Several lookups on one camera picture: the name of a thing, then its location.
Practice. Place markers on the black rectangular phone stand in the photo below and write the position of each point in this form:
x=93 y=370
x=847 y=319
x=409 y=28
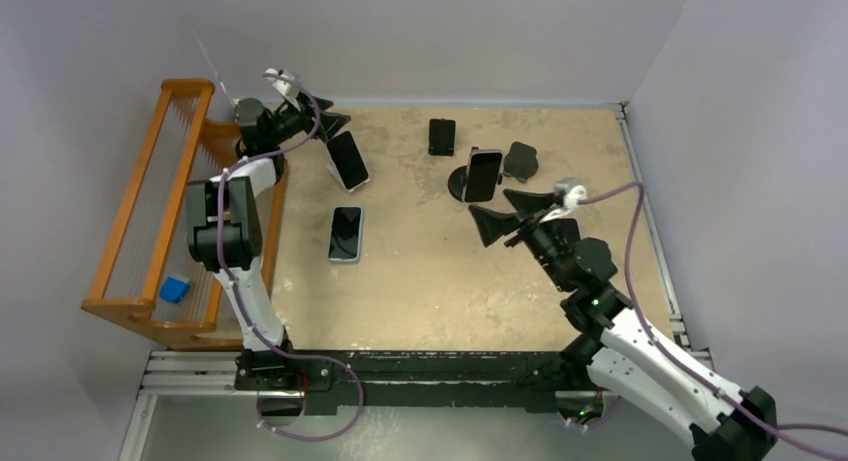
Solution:
x=441 y=137

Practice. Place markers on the black phone clear case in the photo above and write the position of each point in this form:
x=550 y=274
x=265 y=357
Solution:
x=482 y=175

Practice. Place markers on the blue cap bottle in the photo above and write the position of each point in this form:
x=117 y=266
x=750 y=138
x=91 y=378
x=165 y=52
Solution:
x=174 y=289

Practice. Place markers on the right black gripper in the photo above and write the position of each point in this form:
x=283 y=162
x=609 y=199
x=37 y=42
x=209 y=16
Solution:
x=493 y=225

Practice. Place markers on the light blue case phone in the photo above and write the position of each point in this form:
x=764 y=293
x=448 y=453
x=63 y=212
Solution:
x=345 y=234

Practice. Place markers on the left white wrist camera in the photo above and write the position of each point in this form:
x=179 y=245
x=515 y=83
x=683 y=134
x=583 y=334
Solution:
x=284 y=83

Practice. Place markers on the black brown disc phone stand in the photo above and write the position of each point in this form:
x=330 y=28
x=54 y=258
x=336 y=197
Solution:
x=520 y=162

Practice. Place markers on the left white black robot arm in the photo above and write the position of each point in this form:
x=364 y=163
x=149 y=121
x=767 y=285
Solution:
x=224 y=231

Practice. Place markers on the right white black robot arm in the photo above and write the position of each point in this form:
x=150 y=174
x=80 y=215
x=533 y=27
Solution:
x=618 y=348

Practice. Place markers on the black round base phone stand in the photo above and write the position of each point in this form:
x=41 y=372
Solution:
x=457 y=182

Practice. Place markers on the silver folding phone stand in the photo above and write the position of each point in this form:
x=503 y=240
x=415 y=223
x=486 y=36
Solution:
x=350 y=174

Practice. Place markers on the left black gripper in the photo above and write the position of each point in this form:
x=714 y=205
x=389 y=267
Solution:
x=328 y=122

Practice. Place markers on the black aluminium base frame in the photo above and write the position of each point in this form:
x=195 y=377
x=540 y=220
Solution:
x=415 y=405

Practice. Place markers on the lavender case phone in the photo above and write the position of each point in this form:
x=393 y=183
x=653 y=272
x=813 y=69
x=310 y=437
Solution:
x=570 y=230

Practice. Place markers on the orange wooden rack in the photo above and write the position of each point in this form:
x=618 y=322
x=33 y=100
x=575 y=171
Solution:
x=147 y=242

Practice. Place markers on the white edged black phone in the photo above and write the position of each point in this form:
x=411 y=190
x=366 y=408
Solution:
x=343 y=147

